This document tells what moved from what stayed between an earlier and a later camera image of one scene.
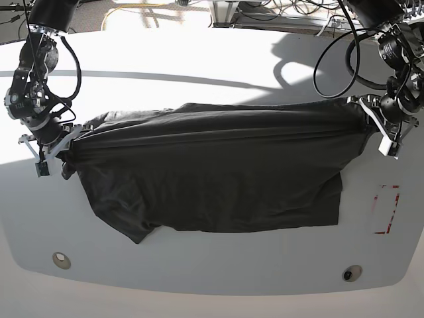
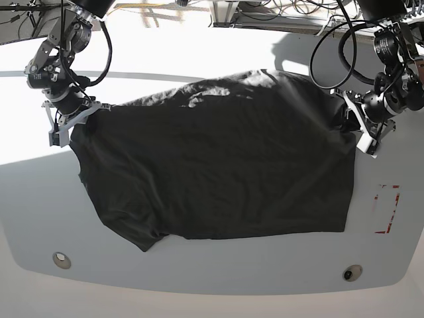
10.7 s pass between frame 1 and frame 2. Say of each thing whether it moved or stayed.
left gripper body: moved
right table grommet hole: stayed
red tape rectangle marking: stayed
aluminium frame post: stayed
